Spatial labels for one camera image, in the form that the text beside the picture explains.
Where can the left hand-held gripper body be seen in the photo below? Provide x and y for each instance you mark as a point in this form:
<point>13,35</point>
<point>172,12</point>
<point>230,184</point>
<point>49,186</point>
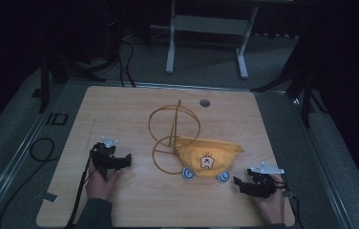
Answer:
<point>102,156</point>

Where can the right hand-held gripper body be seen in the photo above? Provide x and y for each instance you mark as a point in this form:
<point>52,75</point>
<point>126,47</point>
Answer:
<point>265,181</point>

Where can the yellow hat with cartoon print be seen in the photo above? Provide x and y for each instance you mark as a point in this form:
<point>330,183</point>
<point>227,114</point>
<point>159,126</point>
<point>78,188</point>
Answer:
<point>207,157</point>

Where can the person's right hand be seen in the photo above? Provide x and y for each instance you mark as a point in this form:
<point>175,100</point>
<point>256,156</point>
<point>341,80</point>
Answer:
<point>271,208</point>

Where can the person's left hand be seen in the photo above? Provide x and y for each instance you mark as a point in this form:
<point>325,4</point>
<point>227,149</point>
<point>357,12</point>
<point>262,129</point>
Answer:
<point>101,184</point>

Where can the black floor tape marks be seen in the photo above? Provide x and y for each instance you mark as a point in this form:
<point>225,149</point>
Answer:
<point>56,119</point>

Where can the black tripod stand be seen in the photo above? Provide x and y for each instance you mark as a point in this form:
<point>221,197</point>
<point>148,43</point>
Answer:
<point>305,86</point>
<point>45,73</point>

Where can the white metal stand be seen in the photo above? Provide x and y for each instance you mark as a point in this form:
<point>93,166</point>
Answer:
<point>211,24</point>

